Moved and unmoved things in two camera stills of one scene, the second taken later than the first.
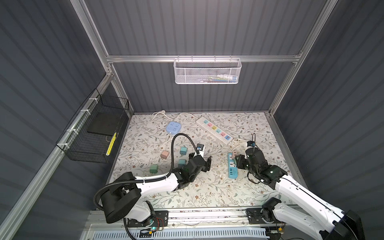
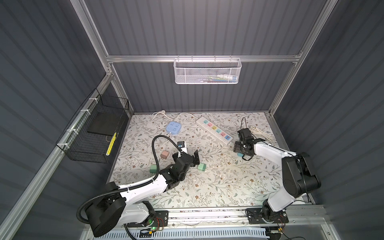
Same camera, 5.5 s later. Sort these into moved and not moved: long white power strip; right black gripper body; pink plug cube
Moved: right black gripper body
Not moved: pink plug cube; long white power strip
